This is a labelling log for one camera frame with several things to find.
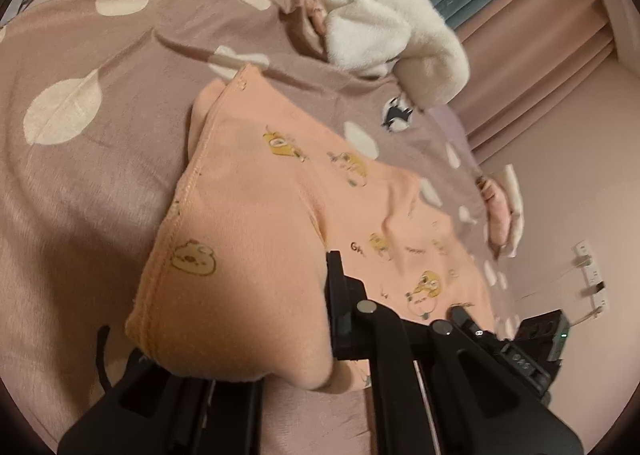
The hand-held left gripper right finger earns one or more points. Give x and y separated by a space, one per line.
345 320

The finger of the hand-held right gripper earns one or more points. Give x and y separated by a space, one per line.
520 365

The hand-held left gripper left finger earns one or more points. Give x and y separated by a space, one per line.
150 410

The peach bear-print shirt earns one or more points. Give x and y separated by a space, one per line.
260 215

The mauve polka-dot blanket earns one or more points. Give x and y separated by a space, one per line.
100 185

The pink curtain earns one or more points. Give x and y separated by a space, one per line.
525 85

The white fleece garment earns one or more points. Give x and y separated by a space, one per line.
380 20

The white wall socket strip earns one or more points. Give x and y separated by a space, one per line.
592 277

